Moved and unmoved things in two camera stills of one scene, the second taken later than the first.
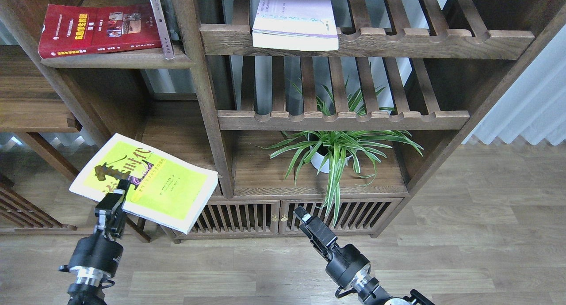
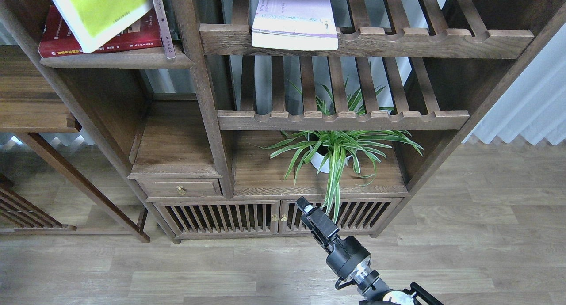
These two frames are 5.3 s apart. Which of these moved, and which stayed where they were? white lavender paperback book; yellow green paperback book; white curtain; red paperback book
Moved: yellow green paperback book
Stayed: red paperback book; white curtain; white lavender paperback book
